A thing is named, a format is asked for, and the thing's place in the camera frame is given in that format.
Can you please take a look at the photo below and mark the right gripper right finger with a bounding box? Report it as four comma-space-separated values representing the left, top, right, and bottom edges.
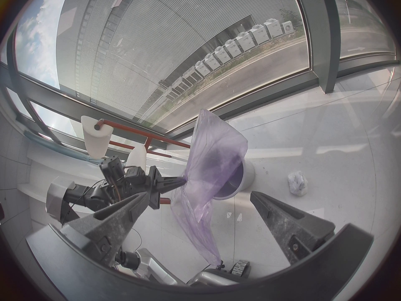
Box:
250, 191, 336, 266

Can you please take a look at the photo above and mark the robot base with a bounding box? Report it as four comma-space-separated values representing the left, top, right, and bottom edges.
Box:
113, 246, 252, 287

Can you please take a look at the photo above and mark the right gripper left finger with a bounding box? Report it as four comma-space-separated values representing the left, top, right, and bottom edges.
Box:
81, 191, 150, 266

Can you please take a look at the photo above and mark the purple plastic bag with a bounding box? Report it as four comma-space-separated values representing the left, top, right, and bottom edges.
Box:
170, 108, 249, 265

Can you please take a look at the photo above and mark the white trash bin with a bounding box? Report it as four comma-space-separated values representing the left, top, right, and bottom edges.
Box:
214, 160, 256, 200

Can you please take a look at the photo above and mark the window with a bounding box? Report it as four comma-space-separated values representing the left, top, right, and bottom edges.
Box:
0, 0, 398, 151

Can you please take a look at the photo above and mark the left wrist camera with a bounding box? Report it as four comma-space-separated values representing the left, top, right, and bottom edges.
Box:
100, 156, 125, 185

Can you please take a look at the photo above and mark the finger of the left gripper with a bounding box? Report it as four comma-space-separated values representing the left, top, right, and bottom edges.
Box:
159, 183, 185, 197
158, 176, 188, 188

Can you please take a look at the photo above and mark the crumpled white paper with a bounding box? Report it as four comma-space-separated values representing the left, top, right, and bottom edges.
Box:
287, 171, 310, 197

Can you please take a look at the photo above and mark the red and white chair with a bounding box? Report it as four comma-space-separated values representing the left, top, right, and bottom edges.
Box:
80, 115, 192, 169

